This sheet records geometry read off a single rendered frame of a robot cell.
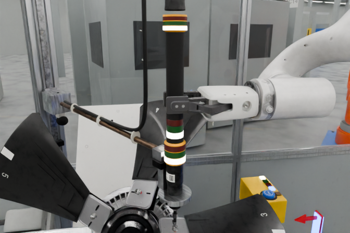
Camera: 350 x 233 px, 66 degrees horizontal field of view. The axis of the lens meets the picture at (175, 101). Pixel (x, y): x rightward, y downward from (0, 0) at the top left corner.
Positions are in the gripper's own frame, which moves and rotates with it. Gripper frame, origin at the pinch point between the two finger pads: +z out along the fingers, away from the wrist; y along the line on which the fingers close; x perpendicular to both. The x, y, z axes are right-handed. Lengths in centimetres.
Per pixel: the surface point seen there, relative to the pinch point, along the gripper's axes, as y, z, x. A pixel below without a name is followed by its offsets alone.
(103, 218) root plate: 2.2, 14.9, -26.1
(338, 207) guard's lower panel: 70, -109, -85
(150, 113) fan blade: 22.5, 3.3, -9.0
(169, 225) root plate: 1.5, 0.7, -29.2
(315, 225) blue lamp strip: -0.3, -34.6, -31.9
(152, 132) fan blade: 16.8, 3.2, -12.7
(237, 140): 70, -43, -39
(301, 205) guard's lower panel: 70, -85, -82
